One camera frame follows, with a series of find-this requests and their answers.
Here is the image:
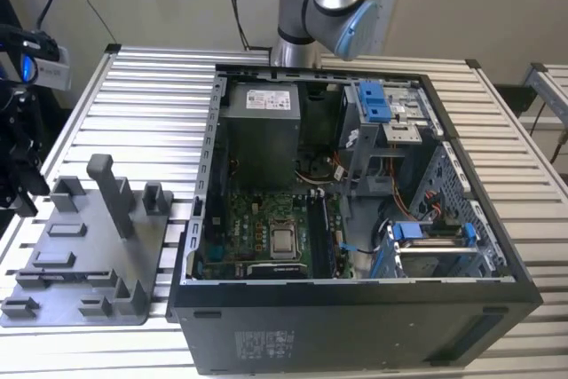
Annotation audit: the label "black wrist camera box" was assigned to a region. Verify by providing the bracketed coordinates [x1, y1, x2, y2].
[21, 30, 61, 60]

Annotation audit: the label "black graphics card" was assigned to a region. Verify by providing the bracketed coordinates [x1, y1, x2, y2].
[246, 262, 310, 280]

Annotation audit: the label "blue disk carrier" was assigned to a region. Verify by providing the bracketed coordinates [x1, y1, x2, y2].
[371, 221, 483, 280]

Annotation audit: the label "grey plastic parts rack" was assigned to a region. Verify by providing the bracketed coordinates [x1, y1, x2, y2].
[0, 153, 175, 328]

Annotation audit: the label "RAM stick with black chips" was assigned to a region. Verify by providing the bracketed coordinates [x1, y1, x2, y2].
[325, 199, 336, 278]
[20, 271, 112, 286]

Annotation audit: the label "black slanted frame post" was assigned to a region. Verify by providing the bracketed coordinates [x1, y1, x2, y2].
[0, 0, 22, 29]

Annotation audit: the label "grey optical drive cage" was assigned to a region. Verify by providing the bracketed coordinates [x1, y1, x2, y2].
[339, 79, 445, 196]

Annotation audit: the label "metal CPU socket cover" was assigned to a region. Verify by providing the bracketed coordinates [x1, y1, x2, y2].
[265, 217, 299, 261]

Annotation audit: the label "aluminium side table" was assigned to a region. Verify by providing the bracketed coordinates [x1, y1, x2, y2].
[517, 61, 568, 131]

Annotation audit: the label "blue SATA cable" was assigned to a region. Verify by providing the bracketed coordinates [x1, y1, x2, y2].
[338, 241, 378, 257]

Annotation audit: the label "orange power wires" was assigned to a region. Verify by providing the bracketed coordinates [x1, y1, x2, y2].
[386, 147, 416, 223]

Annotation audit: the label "black open PC case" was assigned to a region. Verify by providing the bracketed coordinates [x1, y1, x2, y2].
[166, 61, 545, 375]

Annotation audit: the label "yellow black power cable bundle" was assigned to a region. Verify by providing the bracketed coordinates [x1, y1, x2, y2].
[293, 152, 351, 186]

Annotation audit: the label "black table bracket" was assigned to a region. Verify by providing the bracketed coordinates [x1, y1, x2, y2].
[493, 83, 539, 121]

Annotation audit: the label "grey power supply unit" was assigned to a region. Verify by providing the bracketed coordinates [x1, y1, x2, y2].
[220, 83, 303, 192]

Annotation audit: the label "silver CPU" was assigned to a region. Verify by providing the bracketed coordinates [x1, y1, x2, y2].
[271, 228, 296, 256]

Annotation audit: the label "thin black wall wire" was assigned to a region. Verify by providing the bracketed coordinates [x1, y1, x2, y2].
[66, 0, 123, 48]

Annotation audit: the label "perforated metal drive cage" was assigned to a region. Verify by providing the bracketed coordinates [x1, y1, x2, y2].
[372, 141, 509, 282]

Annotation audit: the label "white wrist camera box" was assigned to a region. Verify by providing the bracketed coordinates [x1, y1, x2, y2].
[31, 45, 73, 92]

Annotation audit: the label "black RAM slot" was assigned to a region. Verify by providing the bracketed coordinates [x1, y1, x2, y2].
[309, 192, 325, 279]

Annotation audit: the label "green motherboard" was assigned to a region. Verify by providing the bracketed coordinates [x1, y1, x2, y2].
[194, 190, 356, 280]

